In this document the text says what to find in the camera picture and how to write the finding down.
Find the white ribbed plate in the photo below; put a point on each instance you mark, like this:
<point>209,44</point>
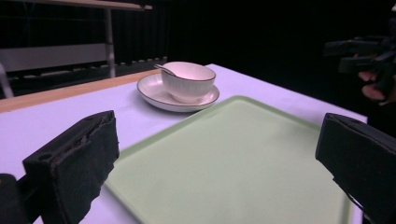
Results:
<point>155,93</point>

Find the metal frame table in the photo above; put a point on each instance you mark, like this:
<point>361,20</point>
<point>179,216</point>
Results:
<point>77,46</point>

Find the white ribbed bowl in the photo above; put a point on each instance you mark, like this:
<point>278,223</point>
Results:
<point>188,81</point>

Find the light green tray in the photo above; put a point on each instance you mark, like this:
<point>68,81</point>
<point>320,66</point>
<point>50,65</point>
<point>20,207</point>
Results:
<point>230,168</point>

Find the white spoon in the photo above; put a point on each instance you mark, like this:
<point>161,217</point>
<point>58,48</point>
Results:
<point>164,70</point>

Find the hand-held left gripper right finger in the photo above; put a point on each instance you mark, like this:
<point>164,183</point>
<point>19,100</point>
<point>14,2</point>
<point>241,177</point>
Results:
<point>361,161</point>

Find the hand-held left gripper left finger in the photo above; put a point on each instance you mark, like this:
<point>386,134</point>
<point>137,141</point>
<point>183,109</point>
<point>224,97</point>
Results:
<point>74,165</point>

